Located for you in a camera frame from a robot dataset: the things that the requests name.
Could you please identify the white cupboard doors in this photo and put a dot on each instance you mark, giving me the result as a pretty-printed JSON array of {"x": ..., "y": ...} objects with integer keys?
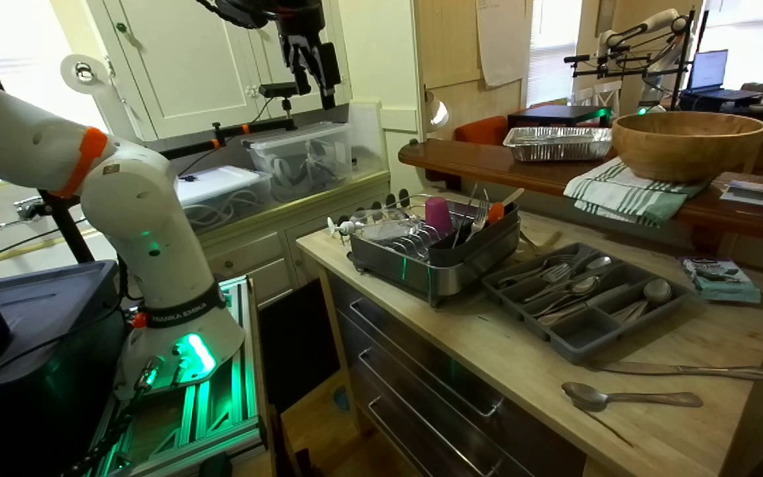
[{"x": 197, "y": 71}]

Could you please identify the storage bin with white lid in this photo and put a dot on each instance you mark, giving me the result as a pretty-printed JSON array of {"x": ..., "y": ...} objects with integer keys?
[{"x": 222, "y": 189}]

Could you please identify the black stereo camera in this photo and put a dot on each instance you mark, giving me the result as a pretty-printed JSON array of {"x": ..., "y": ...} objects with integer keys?
[{"x": 277, "y": 89}]

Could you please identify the dark wooden table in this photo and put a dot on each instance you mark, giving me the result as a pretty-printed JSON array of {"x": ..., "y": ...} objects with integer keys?
[{"x": 488, "y": 162}]

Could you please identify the open laptop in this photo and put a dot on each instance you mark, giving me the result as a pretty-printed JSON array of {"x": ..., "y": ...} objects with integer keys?
[{"x": 708, "y": 71}]

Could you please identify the wooden salad bowl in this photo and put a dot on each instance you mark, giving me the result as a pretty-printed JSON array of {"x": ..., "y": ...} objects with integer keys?
[{"x": 687, "y": 146}]

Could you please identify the black flat device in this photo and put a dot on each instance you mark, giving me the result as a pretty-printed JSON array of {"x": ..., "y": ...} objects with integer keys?
[{"x": 548, "y": 116}]

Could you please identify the white tubular frame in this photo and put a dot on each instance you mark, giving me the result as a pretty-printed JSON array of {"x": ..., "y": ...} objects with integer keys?
[{"x": 636, "y": 42}]

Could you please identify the aluminium foil baking tray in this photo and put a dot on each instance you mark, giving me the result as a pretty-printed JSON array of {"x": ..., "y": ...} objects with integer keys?
[{"x": 557, "y": 146}]

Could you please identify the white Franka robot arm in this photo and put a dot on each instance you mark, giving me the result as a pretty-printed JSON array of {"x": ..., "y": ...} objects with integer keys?
[{"x": 132, "y": 202}]

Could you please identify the large metal serving spoon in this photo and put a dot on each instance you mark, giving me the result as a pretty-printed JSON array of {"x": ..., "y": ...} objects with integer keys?
[{"x": 588, "y": 397}]

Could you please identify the black tripod pole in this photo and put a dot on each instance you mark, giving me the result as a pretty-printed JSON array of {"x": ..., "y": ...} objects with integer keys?
[{"x": 63, "y": 220}]

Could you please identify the clear hand sanitizer pump bottle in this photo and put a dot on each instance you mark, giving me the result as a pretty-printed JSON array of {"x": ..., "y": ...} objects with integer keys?
[{"x": 381, "y": 230}]

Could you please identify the grey cutlery organiser tray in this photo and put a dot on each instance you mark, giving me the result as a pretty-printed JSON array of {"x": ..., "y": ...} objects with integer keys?
[{"x": 581, "y": 332}]

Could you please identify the round white disc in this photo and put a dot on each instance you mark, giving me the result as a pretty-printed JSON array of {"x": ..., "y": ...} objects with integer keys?
[{"x": 82, "y": 73}]

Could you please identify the long thin wooden utensil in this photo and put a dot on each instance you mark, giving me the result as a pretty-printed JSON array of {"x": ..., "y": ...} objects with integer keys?
[{"x": 682, "y": 371}]

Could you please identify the aluminium robot base platform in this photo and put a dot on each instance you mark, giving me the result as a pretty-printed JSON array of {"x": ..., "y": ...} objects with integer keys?
[{"x": 213, "y": 414}]

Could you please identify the green striped dish towel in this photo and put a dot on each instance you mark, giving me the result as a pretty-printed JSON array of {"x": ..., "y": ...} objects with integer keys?
[{"x": 622, "y": 195}]

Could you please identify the clear plastic storage bin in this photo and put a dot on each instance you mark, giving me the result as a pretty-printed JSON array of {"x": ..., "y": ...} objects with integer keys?
[{"x": 303, "y": 161}]

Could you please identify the grey dish drying rack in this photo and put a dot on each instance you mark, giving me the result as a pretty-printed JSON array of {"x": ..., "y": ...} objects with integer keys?
[{"x": 438, "y": 268}]

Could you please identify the teal sponge pack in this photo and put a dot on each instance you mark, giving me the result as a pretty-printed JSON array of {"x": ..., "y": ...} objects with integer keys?
[{"x": 722, "y": 283}]

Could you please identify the white paper sheet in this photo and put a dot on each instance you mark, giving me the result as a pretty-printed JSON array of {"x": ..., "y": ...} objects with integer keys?
[{"x": 504, "y": 44}]

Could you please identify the wooden kitchen island with drawers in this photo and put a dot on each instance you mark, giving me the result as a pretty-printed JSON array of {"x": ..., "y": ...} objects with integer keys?
[{"x": 416, "y": 399}]

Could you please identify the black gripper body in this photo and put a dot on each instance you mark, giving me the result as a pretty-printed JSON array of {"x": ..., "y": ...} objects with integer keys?
[{"x": 306, "y": 44}]

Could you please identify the black camera mount rod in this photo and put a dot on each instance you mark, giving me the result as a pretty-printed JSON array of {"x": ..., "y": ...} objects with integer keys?
[{"x": 222, "y": 134}]

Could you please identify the purple plastic cup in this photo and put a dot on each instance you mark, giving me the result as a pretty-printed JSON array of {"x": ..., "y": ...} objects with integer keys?
[{"x": 438, "y": 215}]

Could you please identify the cream low cabinet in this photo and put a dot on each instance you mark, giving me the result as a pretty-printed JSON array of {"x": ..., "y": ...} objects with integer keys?
[{"x": 257, "y": 248}]

